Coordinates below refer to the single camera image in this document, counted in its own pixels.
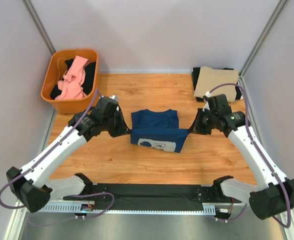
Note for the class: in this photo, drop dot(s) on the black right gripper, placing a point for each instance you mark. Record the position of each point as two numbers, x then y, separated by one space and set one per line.
196 127

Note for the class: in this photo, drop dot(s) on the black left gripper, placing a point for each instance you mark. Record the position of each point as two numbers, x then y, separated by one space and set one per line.
123 129

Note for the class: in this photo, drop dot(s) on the blue printed t shirt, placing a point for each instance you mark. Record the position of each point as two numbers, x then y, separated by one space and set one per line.
158 130

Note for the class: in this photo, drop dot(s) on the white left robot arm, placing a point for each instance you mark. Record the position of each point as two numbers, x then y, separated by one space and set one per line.
31 184

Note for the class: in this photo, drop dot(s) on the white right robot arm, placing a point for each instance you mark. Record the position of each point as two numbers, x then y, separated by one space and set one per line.
273 192

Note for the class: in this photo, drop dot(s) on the folded beige t shirt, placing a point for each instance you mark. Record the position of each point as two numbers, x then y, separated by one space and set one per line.
210 78

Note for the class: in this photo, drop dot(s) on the pink t shirt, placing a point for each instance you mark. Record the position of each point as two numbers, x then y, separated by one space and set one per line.
71 84

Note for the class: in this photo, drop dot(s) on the black garment in basket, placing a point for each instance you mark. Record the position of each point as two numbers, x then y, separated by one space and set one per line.
89 78

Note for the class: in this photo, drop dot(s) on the orange plastic laundry basket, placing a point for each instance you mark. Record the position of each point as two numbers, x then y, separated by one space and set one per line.
55 72

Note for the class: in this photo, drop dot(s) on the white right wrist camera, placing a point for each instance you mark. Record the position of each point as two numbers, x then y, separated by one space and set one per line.
207 95

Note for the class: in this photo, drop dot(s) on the aluminium front rail frame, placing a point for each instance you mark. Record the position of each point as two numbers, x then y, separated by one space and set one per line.
92 202

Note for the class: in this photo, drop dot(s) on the right aluminium corner post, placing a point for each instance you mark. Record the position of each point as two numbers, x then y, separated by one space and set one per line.
264 34

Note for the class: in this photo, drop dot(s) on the aluminium corner post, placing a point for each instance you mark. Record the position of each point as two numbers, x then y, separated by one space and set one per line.
39 26
264 34

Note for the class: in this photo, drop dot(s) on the left aluminium corner post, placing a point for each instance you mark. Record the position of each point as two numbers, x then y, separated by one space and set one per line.
39 26

